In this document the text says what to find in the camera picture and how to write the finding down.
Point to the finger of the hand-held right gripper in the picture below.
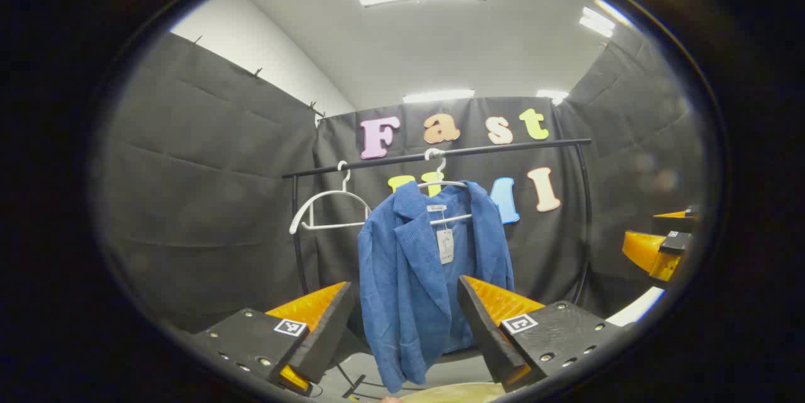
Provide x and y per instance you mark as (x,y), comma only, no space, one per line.
(676,214)
(644,251)

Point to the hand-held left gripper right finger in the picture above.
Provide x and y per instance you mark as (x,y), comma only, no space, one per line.
(484,327)

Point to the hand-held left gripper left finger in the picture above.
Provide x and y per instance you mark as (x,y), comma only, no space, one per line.
(324,334)

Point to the white clothes hanger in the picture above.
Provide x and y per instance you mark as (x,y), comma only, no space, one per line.
(440,183)
(333,226)

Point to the black metal clothes rack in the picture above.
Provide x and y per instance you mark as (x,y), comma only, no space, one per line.
(503,146)

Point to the black backdrop cloth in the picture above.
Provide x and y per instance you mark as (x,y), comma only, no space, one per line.
(207,170)

